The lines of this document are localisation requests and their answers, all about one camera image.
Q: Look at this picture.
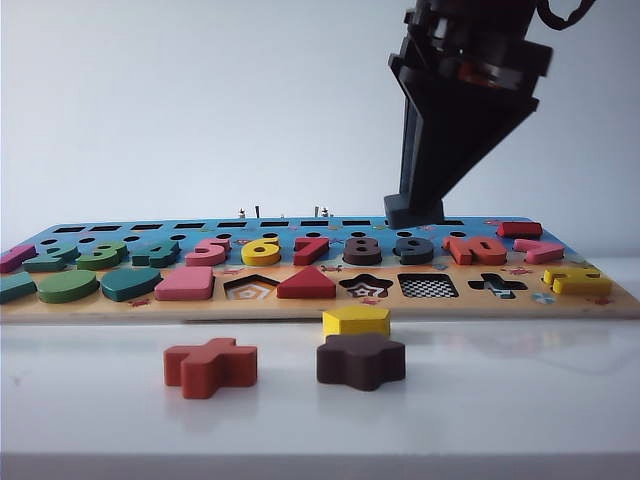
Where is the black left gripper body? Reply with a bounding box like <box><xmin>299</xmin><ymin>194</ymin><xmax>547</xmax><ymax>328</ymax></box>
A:
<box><xmin>388</xmin><ymin>0</ymin><xmax>554</xmax><ymax>101</ymax></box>

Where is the pink wooden number one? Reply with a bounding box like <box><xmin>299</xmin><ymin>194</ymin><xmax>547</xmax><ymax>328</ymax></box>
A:
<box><xmin>0</xmin><ymin>244</ymin><xmax>37</xmax><ymax>275</ymax></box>

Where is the dark teal teardrop piece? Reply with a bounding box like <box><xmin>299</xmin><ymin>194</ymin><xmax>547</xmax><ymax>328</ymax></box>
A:
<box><xmin>99</xmin><ymin>267</ymin><xmax>162</xmax><ymax>303</ymax></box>

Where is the orange wooden cross piece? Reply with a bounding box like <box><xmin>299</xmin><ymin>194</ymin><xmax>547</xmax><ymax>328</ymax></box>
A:
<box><xmin>163</xmin><ymin>336</ymin><xmax>259</xmax><ymax>400</ymax></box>

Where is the red wooden number seven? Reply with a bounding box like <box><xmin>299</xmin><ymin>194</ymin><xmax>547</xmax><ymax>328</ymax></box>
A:
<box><xmin>292</xmin><ymin>235</ymin><xmax>332</xmax><ymax>267</ymax></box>

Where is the pink wooden symbol piece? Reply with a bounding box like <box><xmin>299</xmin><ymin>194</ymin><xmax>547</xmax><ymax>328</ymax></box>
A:
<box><xmin>513</xmin><ymin>238</ymin><xmax>565</xmax><ymax>265</ymax></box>

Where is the remote controller with toggle switches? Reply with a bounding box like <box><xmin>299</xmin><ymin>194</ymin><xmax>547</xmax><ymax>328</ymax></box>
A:
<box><xmin>235</xmin><ymin>203</ymin><xmax>335</xmax><ymax>220</ymax></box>

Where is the brown wooden number eight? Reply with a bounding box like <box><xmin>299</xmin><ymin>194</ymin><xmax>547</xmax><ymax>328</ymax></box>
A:
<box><xmin>342</xmin><ymin>236</ymin><xmax>385</xmax><ymax>267</ymax></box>

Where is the red wooden bar piece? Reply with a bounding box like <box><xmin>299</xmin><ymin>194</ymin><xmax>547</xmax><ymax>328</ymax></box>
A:
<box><xmin>497</xmin><ymin>221</ymin><xmax>544</xmax><ymax>239</ymax></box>

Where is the wooden number puzzle board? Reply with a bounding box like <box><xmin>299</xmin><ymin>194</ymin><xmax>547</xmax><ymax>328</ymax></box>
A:
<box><xmin>0</xmin><ymin>215</ymin><xmax>640</xmax><ymax>325</ymax></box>

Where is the green wooden oval piece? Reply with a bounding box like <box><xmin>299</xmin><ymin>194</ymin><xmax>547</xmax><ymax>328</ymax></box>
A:
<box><xmin>37</xmin><ymin>269</ymin><xmax>100</xmax><ymax>304</ymax></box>

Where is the green wooden number three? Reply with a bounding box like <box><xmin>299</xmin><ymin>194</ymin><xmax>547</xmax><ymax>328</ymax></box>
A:
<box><xmin>75</xmin><ymin>241</ymin><xmax>129</xmax><ymax>272</ymax></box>

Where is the yellow wooden pentagon piece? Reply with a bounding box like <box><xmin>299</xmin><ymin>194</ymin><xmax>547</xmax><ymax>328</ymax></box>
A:
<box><xmin>322</xmin><ymin>305</ymin><xmax>392</xmax><ymax>339</ymax></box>

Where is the teal wooden shape piece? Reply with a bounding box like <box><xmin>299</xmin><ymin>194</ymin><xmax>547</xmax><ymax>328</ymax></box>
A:
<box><xmin>0</xmin><ymin>272</ymin><xmax>37</xmax><ymax>305</ymax></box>

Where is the yellow wooden number six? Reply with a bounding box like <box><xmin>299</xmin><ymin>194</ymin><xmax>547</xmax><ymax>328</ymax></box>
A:
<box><xmin>240</xmin><ymin>235</ymin><xmax>282</xmax><ymax>267</ymax></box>

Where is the pink wooden rectangle piece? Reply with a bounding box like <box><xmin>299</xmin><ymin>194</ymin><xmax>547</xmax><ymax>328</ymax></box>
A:
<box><xmin>153</xmin><ymin>266</ymin><xmax>216</xmax><ymax>302</ymax></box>

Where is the teal wooden number two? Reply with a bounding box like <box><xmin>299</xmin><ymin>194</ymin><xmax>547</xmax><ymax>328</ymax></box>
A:
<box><xmin>22</xmin><ymin>242</ymin><xmax>81</xmax><ymax>274</ymax></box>

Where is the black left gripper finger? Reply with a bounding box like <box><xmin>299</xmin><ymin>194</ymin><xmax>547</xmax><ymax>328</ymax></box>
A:
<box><xmin>398</xmin><ymin>79</ymin><xmax>426</xmax><ymax>199</ymax></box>
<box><xmin>420</xmin><ymin>84</ymin><xmax>540</xmax><ymax>211</ymax></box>

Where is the pink wooden number five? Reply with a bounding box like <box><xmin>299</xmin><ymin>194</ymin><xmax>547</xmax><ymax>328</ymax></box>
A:
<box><xmin>184</xmin><ymin>236</ymin><xmax>232</xmax><ymax>268</ymax></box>

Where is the red wooden triangle piece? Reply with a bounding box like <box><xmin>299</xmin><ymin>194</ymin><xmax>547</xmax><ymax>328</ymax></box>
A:
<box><xmin>276</xmin><ymin>265</ymin><xmax>337</xmax><ymax>300</ymax></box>

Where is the yellow wooden symbol piece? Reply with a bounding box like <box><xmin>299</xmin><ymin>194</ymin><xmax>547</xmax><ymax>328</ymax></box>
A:
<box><xmin>542</xmin><ymin>267</ymin><xmax>614</xmax><ymax>297</ymax></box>

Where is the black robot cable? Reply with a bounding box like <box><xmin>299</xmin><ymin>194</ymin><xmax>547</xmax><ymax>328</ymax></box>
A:
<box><xmin>537</xmin><ymin>0</ymin><xmax>599</xmax><ymax>30</ymax></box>

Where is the dark grey number nine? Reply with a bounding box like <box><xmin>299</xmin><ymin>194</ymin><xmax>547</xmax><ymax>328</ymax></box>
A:
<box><xmin>393</xmin><ymin>236</ymin><xmax>435</xmax><ymax>266</ymax></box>

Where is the brown wooden star piece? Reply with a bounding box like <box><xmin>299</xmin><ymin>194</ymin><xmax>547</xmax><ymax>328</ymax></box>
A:
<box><xmin>315</xmin><ymin>332</ymin><xmax>407</xmax><ymax>393</ymax></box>

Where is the dark green number four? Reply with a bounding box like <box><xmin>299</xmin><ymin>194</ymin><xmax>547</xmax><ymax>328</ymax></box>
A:
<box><xmin>130</xmin><ymin>239</ymin><xmax>181</xmax><ymax>269</ymax></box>

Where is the orange wooden number ten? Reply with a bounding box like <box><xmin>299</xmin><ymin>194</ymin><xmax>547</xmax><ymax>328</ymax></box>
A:
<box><xmin>442</xmin><ymin>234</ymin><xmax>509</xmax><ymax>266</ymax></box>

